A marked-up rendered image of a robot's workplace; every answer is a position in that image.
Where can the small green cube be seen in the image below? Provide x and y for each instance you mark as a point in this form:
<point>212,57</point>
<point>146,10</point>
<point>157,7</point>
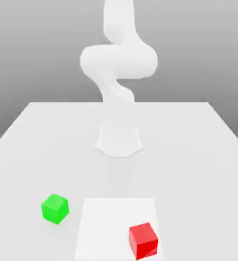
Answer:
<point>55,209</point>

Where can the small red cube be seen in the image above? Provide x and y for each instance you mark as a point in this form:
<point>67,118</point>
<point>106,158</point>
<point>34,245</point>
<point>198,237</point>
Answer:
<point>143,240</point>

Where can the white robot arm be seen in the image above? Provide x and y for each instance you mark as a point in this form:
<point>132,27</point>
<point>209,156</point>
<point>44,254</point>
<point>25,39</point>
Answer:
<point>119,61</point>

